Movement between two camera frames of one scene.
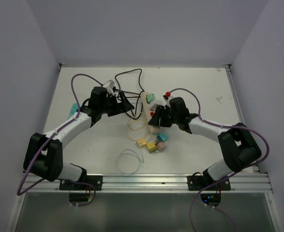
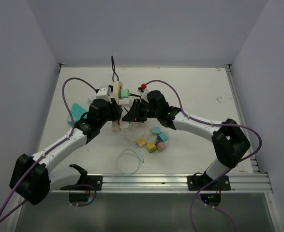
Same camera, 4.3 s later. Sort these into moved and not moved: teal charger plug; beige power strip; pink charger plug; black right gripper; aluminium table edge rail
Moved: beige power strip; black right gripper
Not moved: teal charger plug; pink charger plug; aluminium table edge rail
